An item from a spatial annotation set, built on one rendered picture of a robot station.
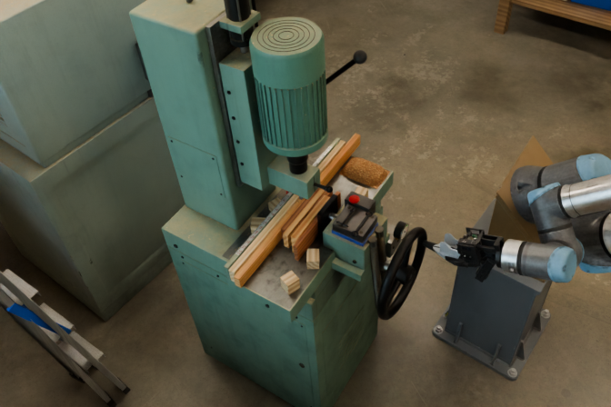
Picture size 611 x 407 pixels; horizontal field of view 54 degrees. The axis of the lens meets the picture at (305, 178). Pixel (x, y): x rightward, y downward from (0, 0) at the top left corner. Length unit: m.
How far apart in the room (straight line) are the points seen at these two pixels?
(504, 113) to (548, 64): 0.59
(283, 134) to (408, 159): 1.84
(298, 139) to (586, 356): 1.65
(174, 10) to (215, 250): 0.74
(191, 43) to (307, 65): 0.29
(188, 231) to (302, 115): 0.67
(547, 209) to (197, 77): 0.98
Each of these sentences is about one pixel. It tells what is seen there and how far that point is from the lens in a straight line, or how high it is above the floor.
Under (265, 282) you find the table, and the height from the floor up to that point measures 0.90.
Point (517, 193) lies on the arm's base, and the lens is 2.00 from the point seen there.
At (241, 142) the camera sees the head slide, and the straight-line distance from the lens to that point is 1.66.
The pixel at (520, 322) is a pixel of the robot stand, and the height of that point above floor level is 0.33.
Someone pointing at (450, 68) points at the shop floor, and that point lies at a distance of 3.98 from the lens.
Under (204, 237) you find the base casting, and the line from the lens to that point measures 1.94.
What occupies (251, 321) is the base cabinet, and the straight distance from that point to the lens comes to 2.07.
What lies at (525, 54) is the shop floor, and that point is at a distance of 4.19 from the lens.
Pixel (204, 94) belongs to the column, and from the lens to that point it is 1.57.
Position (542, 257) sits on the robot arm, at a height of 1.01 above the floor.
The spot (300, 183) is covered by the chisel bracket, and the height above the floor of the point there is 1.06.
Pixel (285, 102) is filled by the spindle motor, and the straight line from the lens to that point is 1.45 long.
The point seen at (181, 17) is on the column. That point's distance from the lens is 1.53.
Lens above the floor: 2.26
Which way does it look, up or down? 45 degrees down
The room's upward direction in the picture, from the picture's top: 5 degrees counter-clockwise
